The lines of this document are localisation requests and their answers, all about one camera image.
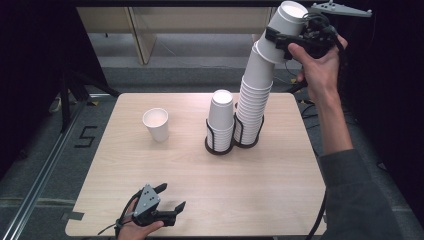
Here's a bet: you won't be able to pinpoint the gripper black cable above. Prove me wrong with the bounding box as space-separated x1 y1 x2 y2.
97 189 143 236
303 190 328 240

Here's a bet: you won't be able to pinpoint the black floor cables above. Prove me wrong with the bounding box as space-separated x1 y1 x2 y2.
285 59 323 132

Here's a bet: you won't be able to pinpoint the wooden cabinet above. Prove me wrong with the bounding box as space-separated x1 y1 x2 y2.
76 6 274 66

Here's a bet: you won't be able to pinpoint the tall stack of paper cups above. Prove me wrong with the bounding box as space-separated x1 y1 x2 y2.
233 44 276 146

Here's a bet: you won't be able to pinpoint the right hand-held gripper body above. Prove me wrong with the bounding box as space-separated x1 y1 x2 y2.
293 0 373 60

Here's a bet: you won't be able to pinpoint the short stack of paper cups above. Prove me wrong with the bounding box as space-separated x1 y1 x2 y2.
206 89 235 153

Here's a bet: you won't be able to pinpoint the black metal stand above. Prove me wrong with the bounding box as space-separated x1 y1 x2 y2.
59 68 122 134

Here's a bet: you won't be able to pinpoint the aluminium rail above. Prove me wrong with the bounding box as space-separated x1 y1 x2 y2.
1 99 86 240

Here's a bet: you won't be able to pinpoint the black wire cup holder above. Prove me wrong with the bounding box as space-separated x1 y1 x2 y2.
204 111 266 156

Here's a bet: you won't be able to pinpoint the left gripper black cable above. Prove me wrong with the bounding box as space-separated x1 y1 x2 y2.
97 189 143 236

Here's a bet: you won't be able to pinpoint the black tape strip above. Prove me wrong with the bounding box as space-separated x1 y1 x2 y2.
61 210 85 222

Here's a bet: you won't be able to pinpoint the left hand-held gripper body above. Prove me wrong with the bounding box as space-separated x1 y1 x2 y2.
131 184 178 228

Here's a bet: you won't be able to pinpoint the person's left hand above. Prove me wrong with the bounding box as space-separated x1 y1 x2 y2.
117 199 165 240

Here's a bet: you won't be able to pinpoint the white paper cup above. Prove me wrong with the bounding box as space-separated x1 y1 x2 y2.
255 0 309 65
142 107 170 143

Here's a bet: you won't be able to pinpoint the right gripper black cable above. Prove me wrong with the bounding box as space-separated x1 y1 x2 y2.
303 190 328 240

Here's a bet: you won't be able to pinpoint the person's right hand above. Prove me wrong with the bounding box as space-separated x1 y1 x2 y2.
287 34 349 98

